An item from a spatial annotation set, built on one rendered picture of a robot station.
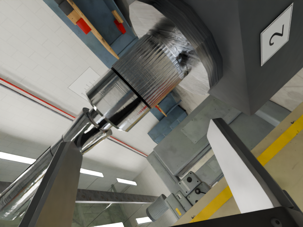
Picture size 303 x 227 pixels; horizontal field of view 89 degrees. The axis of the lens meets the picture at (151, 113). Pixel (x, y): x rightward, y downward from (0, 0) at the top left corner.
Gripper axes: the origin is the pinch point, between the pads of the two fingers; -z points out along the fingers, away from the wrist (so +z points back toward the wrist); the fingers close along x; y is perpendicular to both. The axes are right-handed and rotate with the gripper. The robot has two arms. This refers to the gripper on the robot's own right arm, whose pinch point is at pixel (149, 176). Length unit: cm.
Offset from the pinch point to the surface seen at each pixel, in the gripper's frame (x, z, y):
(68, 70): 178, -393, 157
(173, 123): -120, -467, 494
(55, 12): 152, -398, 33
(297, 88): -150, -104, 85
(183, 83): -4.4, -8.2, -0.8
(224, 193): -48, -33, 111
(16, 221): 413, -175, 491
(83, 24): 95, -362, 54
